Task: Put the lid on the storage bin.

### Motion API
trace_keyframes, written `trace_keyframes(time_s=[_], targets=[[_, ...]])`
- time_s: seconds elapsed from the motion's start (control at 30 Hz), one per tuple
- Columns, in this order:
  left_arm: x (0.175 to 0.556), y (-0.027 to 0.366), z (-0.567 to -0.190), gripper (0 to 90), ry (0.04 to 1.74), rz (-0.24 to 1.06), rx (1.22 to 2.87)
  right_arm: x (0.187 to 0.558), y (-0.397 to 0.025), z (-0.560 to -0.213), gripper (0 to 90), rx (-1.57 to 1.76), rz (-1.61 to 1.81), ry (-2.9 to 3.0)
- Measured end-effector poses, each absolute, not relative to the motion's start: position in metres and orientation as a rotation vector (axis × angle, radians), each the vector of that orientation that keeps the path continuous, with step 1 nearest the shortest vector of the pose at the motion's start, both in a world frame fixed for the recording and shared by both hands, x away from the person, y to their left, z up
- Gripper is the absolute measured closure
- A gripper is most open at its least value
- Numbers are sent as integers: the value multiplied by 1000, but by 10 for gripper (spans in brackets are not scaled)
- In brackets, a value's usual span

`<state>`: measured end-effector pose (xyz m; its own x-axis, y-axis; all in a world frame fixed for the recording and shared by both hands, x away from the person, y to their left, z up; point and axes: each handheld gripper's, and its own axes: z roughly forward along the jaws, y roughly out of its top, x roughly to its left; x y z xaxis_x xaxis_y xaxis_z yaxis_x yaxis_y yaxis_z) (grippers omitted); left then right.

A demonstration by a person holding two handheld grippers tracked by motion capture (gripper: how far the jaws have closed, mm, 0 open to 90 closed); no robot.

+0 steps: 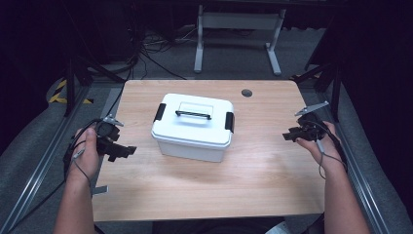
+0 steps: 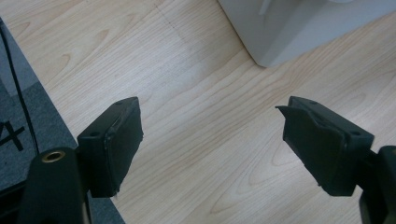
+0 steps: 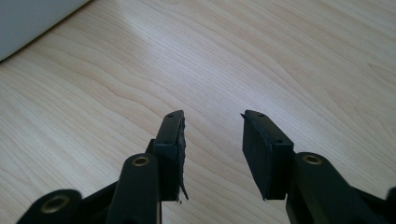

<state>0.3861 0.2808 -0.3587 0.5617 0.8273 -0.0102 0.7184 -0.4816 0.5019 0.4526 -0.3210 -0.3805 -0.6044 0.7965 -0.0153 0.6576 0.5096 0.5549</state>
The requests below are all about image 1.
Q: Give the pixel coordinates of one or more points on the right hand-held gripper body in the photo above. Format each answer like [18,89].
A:
[310,122]

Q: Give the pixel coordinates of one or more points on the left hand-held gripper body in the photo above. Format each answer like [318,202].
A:
[107,130]

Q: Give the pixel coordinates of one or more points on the white lidded storage box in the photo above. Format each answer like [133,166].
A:
[191,133]

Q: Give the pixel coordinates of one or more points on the person's left hand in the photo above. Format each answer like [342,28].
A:
[86,156]

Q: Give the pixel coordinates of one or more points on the person's right hand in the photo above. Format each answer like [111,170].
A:
[324,152]

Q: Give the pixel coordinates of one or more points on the grey tape strip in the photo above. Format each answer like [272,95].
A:
[100,190]

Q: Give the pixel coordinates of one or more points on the black tripod stand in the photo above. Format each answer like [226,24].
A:
[76,74]
[328,81]

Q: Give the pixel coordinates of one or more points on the yellow black floor tape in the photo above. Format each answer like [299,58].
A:
[60,94]

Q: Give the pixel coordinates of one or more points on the grey round table grommet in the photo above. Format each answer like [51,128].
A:
[246,93]

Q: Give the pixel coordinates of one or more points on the white shoe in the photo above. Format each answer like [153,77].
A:
[279,228]

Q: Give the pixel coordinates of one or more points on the grey metal floor rail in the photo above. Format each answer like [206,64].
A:
[360,175]
[35,172]

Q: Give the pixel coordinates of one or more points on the white metal desk frame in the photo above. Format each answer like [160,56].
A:
[238,21]

